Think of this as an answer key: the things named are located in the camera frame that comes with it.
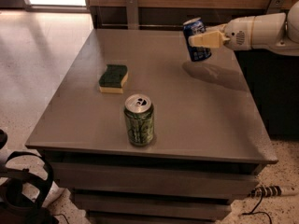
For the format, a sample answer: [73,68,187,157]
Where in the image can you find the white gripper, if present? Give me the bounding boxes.
[188,16,255,50]

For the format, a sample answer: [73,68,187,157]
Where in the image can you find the blue pepsi can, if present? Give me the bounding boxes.
[183,17,211,62]

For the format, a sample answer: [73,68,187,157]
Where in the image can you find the wooden counter with brackets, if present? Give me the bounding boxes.
[86,0,298,30]

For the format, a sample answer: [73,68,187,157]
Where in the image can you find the white power strip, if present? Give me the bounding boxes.
[250,185,299,198]

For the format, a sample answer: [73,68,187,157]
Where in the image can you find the green soda can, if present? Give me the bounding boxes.
[123,94,154,147]

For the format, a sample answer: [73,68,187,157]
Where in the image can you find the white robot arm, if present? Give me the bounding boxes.
[188,1,299,56]

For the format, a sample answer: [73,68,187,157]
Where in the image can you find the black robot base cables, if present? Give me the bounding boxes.
[0,129,60,224]

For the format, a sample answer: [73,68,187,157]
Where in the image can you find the black power cable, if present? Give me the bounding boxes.
[242,192,273,224]

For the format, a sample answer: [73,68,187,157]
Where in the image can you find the green yellow sponge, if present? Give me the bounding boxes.
[98,64,128,94]

